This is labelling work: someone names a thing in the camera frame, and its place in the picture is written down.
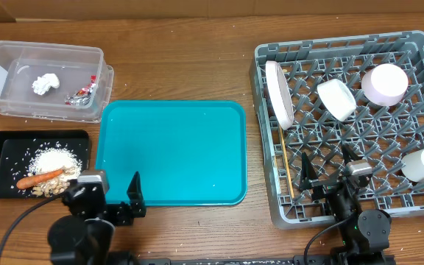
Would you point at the white tissue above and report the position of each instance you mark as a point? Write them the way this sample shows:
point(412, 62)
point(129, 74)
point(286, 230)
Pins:
point(42, 84)

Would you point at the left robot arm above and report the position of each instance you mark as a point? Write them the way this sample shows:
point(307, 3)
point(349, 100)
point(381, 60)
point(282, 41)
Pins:
point(85, 235)

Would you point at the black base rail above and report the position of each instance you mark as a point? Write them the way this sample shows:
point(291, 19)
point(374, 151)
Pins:
point(230, 261)

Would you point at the red snack wrapper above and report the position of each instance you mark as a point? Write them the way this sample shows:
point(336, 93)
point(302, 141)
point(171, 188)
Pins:
point(83, 96)

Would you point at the white bowl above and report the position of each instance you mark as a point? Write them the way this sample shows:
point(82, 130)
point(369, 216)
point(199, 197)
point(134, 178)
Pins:
point(337, 99)

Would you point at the clear plastic bin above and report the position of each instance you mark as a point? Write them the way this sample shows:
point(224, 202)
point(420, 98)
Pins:
point(21, 63)

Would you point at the orange carrot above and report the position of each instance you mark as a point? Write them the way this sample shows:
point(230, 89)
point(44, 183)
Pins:
point(34, 180)

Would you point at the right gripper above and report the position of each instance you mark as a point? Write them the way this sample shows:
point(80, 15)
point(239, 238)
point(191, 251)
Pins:
point(324, 185)

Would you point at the wooden chopstick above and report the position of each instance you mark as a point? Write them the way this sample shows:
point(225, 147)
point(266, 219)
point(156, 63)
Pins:
point(286, 162)

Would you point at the teal serving tray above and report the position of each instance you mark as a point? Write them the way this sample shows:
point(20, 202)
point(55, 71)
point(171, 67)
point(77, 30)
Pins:
point(187, 153)

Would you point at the pink bowl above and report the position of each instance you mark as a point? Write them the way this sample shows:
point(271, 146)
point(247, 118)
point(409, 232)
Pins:
point(385, 85)

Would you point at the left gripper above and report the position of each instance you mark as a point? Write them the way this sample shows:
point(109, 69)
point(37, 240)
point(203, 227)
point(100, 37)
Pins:
point(124, 216)

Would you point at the white cup in rack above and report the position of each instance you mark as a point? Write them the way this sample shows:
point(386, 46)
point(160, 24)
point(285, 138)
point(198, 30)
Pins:
point(414, 166)

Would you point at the peanut shells pile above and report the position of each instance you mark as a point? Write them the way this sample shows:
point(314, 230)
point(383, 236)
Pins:
point(58, 182)

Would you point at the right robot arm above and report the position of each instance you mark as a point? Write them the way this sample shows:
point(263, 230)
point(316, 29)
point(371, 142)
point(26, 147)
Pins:
point(365, 234)

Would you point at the white round plate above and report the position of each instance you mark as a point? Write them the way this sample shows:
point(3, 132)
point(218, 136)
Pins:
point(279, 94)

